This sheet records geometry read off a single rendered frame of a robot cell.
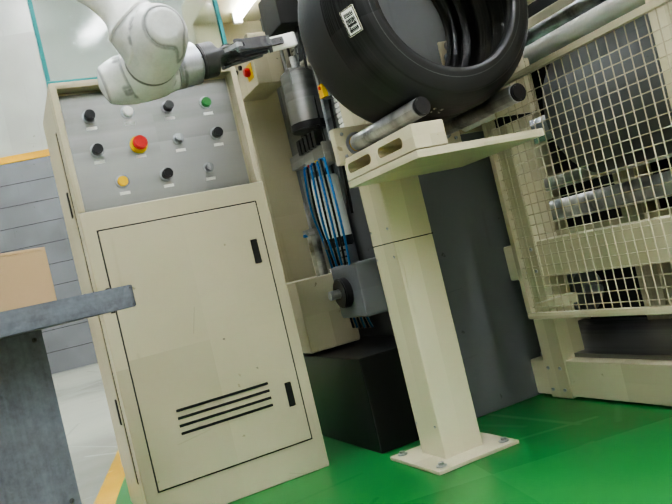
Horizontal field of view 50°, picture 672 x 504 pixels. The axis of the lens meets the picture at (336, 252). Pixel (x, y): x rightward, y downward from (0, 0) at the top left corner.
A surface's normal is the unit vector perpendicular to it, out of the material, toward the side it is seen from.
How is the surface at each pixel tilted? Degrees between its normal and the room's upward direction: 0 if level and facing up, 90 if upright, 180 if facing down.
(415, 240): 90
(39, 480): 90
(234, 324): 90
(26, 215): 90
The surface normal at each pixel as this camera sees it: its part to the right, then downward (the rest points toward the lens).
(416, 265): 0.40, -0.11
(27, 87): 0.20, -0.06
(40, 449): 0.65, -0.17
